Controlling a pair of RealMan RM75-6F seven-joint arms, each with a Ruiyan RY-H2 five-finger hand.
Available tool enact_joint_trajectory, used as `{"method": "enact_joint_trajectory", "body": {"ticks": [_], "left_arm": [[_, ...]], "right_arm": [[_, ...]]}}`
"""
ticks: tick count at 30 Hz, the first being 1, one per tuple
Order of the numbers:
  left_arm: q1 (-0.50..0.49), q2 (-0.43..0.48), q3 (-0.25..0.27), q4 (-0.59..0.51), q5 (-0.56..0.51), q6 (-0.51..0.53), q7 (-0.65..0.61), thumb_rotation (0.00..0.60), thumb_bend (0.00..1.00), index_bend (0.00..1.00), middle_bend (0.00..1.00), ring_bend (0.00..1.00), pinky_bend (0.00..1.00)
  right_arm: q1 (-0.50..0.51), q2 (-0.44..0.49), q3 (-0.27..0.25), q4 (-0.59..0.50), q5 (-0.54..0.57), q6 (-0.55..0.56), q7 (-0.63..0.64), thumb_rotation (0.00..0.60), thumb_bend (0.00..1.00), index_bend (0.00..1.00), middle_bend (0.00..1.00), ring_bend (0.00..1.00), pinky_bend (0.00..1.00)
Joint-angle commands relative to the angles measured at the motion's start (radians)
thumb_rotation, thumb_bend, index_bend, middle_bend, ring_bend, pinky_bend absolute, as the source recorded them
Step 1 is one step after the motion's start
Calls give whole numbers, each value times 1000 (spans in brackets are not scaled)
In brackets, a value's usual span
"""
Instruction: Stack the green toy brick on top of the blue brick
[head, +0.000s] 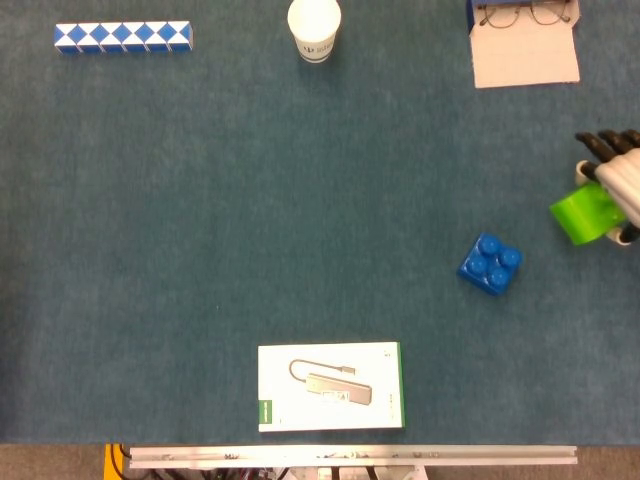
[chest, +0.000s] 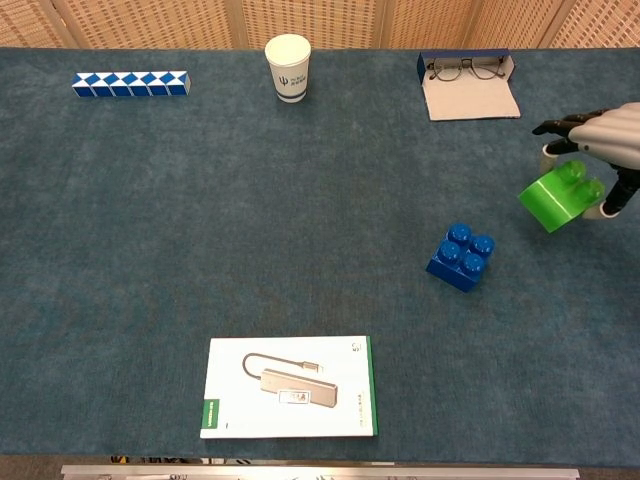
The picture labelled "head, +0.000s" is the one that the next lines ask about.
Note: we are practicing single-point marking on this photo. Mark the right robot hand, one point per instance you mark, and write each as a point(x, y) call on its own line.
point(622, 175)

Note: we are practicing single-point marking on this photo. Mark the green toy block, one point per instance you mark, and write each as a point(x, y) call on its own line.
point(582, 215)

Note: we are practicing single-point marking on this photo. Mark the yellow robot base part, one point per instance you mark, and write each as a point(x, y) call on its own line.
point(113, 460)

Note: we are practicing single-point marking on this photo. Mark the blue toy block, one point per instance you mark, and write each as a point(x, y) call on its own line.
point(490, 264)

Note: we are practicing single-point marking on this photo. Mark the blue glasses case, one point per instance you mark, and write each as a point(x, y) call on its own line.
point(525, 50)

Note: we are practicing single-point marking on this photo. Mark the black rimmed eyeglasses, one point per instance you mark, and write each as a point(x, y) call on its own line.
point(525, 14)

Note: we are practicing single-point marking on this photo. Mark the teal felt table cloth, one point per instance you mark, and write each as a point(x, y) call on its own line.
point(320, 200)

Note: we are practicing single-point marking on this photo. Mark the white paper cup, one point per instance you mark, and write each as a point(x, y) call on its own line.
point(315, 30)

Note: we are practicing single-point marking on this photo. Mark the white USB hub box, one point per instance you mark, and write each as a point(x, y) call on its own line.
point(331, 387)

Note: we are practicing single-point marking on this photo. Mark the blue white snake puzzle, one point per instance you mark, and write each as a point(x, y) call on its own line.
point(123, 37)

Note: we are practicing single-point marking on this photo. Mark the aluminium frame rail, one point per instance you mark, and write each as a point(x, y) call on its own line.
point(350, 456)

